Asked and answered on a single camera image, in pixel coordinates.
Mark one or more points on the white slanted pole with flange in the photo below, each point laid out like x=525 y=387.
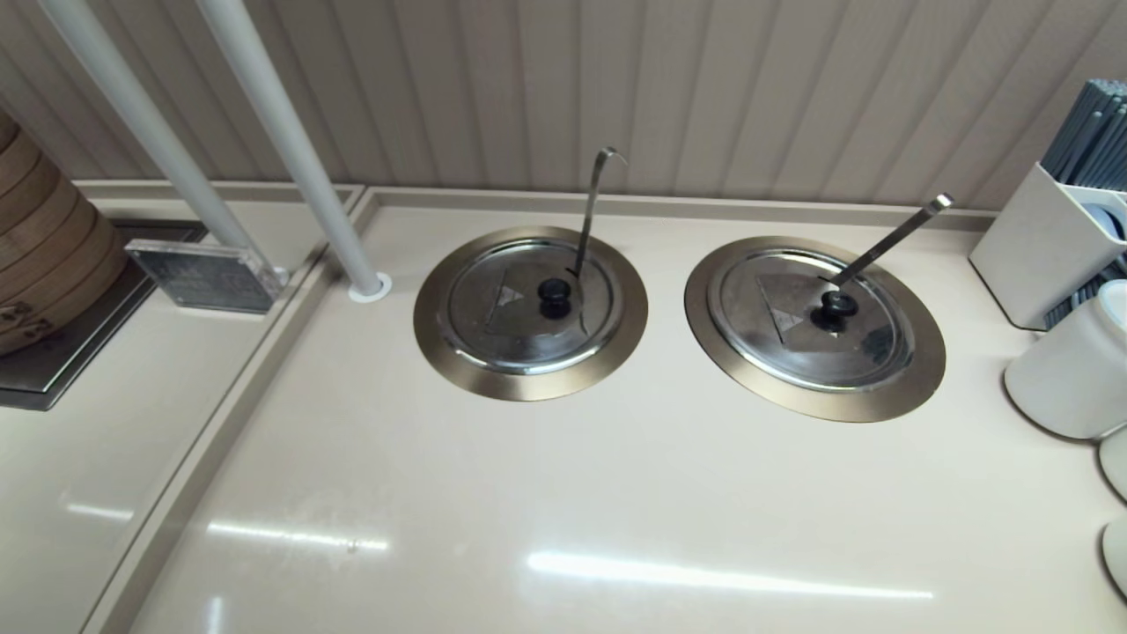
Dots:
x=282 y=123

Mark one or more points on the white utensil holder box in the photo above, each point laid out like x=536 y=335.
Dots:
x=1030 y=246

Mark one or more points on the white blue-rimmed dish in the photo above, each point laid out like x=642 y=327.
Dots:
x=1108 y=220

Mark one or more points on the bamboo steamer stack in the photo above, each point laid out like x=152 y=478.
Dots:
x=44 y=238

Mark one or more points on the white ceramic bowl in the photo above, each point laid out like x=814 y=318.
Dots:
x=1116 y=462
x=1118 y=555

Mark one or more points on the grey chopsticks bundle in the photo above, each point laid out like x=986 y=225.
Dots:
x=1092 y=132

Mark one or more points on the steel hinged lid black knob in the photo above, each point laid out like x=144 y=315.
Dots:
x=493 y=326
x=863 y=352

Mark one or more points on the white ceramic jar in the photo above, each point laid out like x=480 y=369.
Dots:
x=1065 y=370

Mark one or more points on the clear acrylic sign block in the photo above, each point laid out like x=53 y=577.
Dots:
x=202 y=277

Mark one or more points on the dark steel steamer tray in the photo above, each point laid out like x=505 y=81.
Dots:
x=53 y=379

